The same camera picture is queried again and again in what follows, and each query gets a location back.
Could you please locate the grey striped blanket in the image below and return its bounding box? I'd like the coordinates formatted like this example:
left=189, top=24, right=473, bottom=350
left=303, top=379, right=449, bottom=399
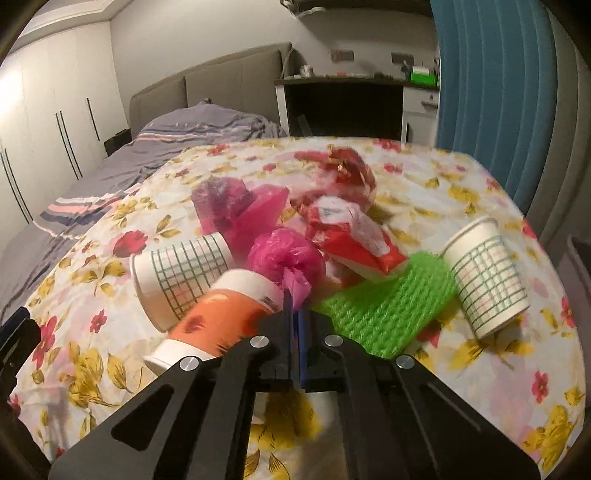
left=1, top=101, right=287, bottom=322

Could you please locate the red white snack wrapper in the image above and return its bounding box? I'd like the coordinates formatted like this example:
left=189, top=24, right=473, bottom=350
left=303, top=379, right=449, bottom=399
left=304, top=196, right=408, bottom=282

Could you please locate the pink plastic bag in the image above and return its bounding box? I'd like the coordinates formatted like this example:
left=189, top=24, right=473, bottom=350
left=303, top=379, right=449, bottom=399
left=190, top=177, right=290, bottom=263

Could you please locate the green box on desk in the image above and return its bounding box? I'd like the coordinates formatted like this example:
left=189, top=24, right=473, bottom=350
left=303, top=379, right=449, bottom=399
left=410, top=66, right=438, bottom=88

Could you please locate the dark desk with white drawers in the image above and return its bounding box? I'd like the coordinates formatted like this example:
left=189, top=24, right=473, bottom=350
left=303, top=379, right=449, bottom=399
left=274, top=75, right=439, bottom=147

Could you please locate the floral bed sheet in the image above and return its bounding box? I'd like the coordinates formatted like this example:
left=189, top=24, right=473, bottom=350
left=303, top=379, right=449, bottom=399
left=9, top=138, right=585, bottom=477

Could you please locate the grey upholstered headboard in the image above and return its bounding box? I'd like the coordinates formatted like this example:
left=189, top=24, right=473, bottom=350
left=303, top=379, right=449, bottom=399
left=129, top=42, right=294, bottom=136

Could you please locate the red clear plastic wrapper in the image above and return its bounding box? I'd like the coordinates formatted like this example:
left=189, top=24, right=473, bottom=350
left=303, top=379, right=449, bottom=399
left=290, top=145, right=377, bottom=215

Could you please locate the purple plastic trash bin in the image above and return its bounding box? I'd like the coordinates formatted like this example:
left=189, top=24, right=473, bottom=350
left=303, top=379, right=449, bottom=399
left=558, top=236, right=591, bottom=327

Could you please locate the green foam net sleeve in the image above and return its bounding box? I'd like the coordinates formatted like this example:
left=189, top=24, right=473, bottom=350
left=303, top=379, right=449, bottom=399
left=312, top=252, right=457, bottom=359

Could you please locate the blue and grey curtain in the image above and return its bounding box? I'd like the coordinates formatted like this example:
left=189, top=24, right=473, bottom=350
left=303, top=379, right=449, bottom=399
left=431, top=1, right=590, bottom=258

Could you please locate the small pink bag ball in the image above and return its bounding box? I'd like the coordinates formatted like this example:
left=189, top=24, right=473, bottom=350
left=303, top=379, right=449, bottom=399
left=246, top=228, right=325, bottom=308

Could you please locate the white wardrobe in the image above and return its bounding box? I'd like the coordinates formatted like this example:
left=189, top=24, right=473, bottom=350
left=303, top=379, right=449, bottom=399
left=1, top=22, right=127, bottom=245

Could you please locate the green grid paper cup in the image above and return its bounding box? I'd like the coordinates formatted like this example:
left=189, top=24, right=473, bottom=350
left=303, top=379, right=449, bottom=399
left=129, top=233, right=235, bottom=332

